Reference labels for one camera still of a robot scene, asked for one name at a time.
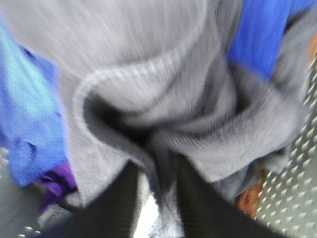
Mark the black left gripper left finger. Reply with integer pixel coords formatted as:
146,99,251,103
41,162,138,238

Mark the blue cloth in basket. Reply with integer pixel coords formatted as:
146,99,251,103
0,20,67,186

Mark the purple cloth in basket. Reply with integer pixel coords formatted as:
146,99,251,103
34,162,77,213

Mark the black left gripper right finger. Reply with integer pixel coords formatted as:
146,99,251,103
176,155,280,238

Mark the grey terry towel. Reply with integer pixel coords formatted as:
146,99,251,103
0,0,317,238

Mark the brown cloth in basket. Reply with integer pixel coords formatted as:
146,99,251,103
234,166,264,219

